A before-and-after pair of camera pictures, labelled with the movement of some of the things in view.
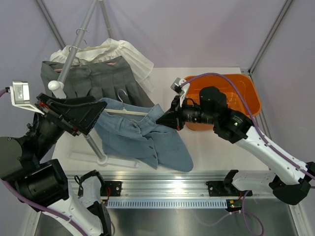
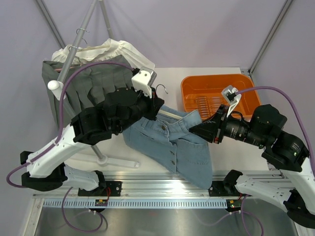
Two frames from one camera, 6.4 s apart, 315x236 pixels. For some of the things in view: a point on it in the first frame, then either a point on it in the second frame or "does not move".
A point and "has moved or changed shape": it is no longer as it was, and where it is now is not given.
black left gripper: [84, 109] -> [154, 103]
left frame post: [51, 23] does not move
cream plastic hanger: [123, 110] has moved or changed shape
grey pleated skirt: [107, 77] does not move
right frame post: [261, 51] does not move
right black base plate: [219, 189] does not move
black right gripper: [171, 118] -> [212, 128]
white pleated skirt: [142, 68] does not move
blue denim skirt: [141, 137] has moved or changed shape
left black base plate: [114, 188] does not move
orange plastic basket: [243, 86] does not move
